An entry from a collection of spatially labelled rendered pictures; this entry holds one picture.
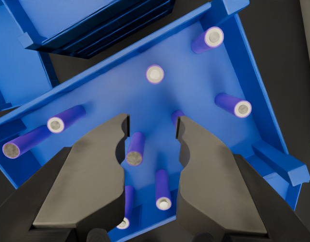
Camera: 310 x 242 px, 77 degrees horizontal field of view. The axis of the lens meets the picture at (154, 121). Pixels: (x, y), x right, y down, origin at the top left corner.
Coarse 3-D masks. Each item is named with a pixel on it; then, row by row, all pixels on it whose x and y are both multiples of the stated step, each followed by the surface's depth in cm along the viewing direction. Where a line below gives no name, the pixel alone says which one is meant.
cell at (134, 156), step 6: (138, 132) 26; (132, 138) 24; (138, 138) 24; (144, 138) 25; (132, 144) 22; (138, 144) 22; (144, 144) 24; (132, 150) 20; (138, 150) 20; (126, 156) 20; (132, 156) 20; (138, 156) 20; (132, 162) 20; (138, 162) 20
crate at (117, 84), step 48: (240, 0) 16; (144, 48) 22; (240, 48) 20; (48, 96) 20; (96, 96) 25; (144, 96) 25; (192, 96) 25; (240, 96) 25; (0, 144) 23; (48, 144) 27; (240, 144) 27; (144, 192) 29
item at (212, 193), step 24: (192, 120) 12; (192, 144) 10; (216, 144) 10; (192, 168) 8; (216, 168) 8; (192, 192) 7; (216, 192) 7; (240, 192) 7; (192, 216) 7; (216, 216) 6; (240, 216) 6; (216, 240) 6
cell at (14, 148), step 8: (40, 128) 25; (24, 136) 22; (32, 136) 22; (40, 136) 24; (48, 136) 26; (8, 144) 20; (16, 144) 20; (24, 144) 21; (32, 144) 22; (8, 152) 20; (16, 152) 20; (24, 152) 21
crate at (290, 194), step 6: (270, 180) 73; (276, 180) 73; (282, 180) 73; (276, 186) 74; (282, 186) 74; (288, 186) 74; (294, 186) 71; (300, 186) 68; (282, 192) 75; (288, 192) 74; (294, 192) 71; (288, 198) 74; (294, 198) 71; (288, 204) 74; (294, 204) 71; (294, 210) 71
